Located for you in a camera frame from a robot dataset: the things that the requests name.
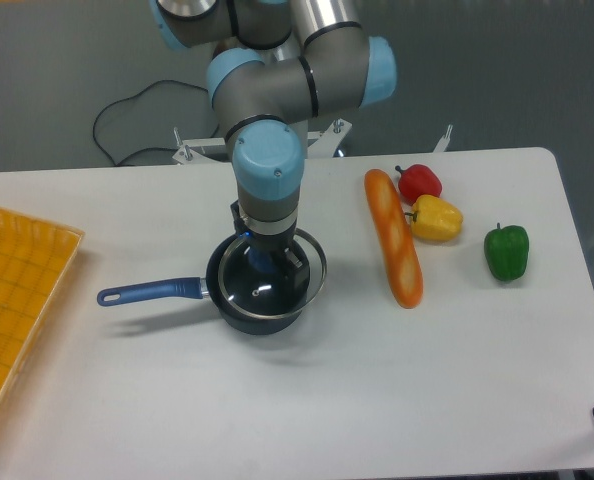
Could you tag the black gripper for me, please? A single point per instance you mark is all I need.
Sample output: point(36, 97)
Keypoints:
point(275, 237)

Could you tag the glass lid blue knob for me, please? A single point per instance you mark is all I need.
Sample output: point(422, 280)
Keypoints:
point(253, 283)

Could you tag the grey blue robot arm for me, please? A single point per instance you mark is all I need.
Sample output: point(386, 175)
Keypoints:
point(294, 61)

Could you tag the dark blue saucepan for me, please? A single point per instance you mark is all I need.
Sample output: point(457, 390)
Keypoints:
point(197, 288)

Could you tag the orange baguette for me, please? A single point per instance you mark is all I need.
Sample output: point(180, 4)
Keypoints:
point(400, 259)

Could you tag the red bell pepper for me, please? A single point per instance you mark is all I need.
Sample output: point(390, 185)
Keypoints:
point(417, 180)

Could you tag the yellow bell pepper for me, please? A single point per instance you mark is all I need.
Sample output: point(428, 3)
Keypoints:
point(434, 219)

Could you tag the green bell pepper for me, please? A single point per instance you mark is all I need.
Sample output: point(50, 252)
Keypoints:
point(506, 250)

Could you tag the yellow woven basket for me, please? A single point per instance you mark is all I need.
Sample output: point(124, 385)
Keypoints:
point(35, 255)

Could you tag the white metal base frame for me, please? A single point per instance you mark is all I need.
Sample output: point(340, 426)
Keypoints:
point(320, 144)

